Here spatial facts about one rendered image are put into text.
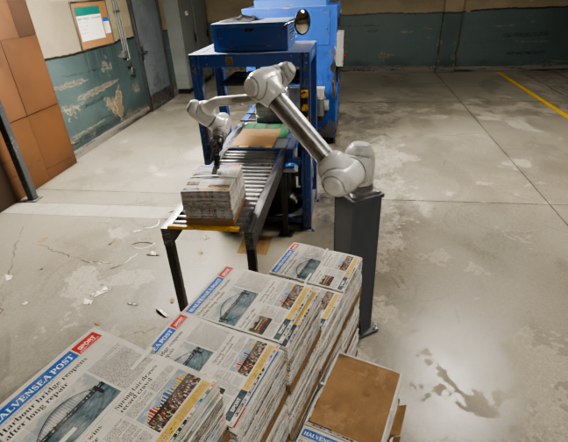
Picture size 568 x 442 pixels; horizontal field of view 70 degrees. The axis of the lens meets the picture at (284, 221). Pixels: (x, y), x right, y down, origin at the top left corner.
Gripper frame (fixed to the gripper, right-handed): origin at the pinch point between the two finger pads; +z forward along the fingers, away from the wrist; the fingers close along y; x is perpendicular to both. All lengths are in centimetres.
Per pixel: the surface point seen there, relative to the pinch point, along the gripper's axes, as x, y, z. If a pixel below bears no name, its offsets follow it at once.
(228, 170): -6.6, 10.9, -6.5
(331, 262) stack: -72, 2, 57
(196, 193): 3.9, -0.3, 19.4
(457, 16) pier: -306, 377, -762
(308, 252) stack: -60, 5, 50
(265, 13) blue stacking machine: 30, 104, -334
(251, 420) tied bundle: -56, -59, 134
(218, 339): -41, -54, 113
